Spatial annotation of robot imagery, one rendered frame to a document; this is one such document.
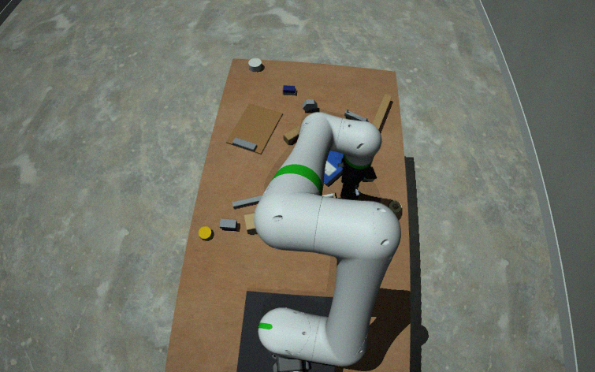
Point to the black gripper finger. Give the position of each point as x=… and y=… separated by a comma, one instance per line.
x=344, y=190
x=353, y=193

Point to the yellow cylinder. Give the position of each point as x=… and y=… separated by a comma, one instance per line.
x=205, y=233

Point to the blue notebook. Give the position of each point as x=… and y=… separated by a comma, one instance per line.
x=332, y=171

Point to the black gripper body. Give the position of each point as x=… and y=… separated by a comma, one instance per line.
x=353, y=180

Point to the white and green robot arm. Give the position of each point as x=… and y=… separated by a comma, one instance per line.
x=363, y=236

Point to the grey bar with peg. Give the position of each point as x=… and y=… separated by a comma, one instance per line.
x=354, y=116

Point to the white short cylinder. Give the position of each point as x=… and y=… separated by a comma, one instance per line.
x=255, y=64

